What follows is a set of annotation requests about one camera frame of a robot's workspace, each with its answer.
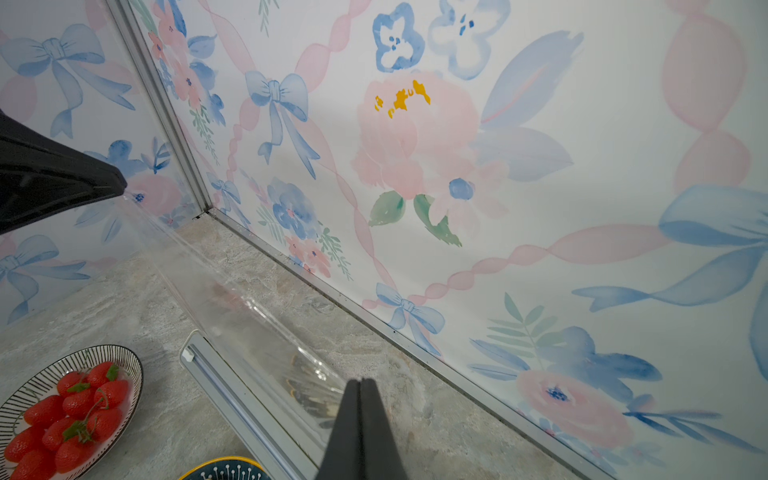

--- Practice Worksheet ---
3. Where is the dark blue yellow-rimmed plate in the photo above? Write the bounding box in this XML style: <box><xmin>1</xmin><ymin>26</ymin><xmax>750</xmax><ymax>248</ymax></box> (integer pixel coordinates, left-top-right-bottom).
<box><xmin>180</xmin><ymin>456</ymin><xmax>271</xmax><ymax>480</ymax></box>

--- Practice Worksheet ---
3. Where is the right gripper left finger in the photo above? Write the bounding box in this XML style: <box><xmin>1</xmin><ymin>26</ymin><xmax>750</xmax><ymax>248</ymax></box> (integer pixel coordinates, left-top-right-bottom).
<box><xmin>315</xmin><ymin>380</ymin><xmax>362</xmax><ymax>480</ymax></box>

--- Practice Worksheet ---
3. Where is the red strawberries pile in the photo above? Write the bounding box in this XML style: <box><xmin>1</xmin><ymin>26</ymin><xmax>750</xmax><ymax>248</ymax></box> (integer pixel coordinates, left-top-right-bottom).
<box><xmin>1</xmin><ymin>361</ymin><xmax>133</xmax><ymax>479</ymax></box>

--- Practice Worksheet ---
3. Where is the glass bowl with striped rim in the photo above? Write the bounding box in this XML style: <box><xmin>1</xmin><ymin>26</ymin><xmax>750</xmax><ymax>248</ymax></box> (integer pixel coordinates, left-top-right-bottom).
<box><xmin>1</xmin><ymin>344</ymin><xmax>144</xmax><ymax>479</ymax></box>

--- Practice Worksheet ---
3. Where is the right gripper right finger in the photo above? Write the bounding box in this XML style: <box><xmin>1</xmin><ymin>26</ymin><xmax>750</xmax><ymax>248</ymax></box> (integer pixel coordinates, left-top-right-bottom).
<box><xmin>360</xmin><ymin>379</ymin><xmax>408</xmax><ymax>480</ymax></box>

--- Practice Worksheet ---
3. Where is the cream plastic wrap dispenser box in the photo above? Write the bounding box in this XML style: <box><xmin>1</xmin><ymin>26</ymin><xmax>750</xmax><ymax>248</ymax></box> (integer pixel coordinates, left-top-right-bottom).
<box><xmin>179</xmin><ymin>330</ymin><xmax>326</xmax><ymax>479</ymax></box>

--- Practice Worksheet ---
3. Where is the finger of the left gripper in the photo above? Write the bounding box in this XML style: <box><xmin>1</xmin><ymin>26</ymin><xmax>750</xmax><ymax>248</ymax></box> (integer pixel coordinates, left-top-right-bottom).
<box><xmin>1</xmin><ymin>114</ymin><xmax>127</xmax><ymax>234</ymax></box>

